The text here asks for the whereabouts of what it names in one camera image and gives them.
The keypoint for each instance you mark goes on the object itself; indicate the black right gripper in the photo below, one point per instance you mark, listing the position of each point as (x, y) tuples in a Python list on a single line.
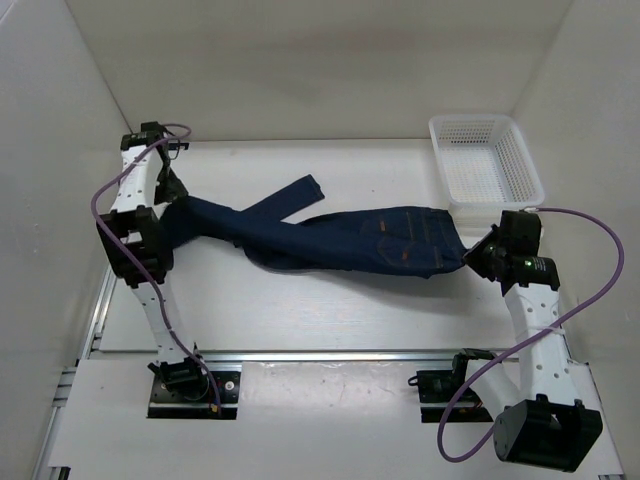
[(473, 257)]

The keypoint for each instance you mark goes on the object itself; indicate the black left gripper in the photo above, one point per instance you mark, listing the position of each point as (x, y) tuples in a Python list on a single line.
[(174, 189)]

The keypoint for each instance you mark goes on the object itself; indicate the dark blue denim trousers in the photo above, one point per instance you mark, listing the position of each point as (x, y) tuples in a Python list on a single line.
[(398, 241)]

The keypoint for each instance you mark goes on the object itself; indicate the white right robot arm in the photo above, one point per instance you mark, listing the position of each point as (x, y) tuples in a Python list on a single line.
[(541, 420)]

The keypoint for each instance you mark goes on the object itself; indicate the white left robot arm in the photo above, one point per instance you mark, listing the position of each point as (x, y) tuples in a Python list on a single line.
[(139, 252)]

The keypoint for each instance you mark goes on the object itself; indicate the dark label sticker on table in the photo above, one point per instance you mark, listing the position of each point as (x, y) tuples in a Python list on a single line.
[(177, 147)]

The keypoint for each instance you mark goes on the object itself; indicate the white perforated plastic basket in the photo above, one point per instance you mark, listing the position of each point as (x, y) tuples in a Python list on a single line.
[(485, 165)]

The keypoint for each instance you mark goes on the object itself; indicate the aluminium left side rail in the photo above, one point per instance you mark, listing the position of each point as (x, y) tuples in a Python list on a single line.
[(98, 315)]

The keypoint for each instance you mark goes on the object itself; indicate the aluminium rail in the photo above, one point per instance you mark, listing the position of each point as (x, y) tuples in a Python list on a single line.
[(329, 356), (98, 315)]

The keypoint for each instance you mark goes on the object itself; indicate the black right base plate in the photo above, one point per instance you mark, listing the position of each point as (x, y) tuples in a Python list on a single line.
[(435, 389)]

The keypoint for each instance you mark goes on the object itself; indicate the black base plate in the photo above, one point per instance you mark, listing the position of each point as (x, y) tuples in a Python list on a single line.
[(184, 391), (435, 389)]

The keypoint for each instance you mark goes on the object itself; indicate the aluminium front rail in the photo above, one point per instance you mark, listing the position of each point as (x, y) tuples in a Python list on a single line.
[(329, 356)]

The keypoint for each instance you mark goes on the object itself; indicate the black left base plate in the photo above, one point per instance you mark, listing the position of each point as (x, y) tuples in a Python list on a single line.
[(184, 391)]

